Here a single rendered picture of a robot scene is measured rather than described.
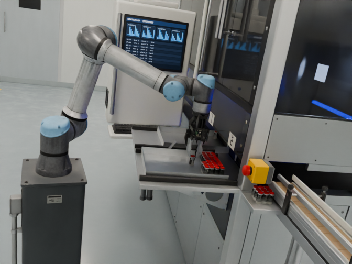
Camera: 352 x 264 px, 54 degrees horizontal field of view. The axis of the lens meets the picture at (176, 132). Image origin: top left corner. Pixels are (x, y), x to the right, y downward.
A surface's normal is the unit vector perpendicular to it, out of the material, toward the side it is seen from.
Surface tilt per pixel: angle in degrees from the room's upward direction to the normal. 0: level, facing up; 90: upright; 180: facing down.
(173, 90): 90
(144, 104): 90
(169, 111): 90
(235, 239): 90
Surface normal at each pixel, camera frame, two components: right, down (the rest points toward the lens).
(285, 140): 0.16, 0.33
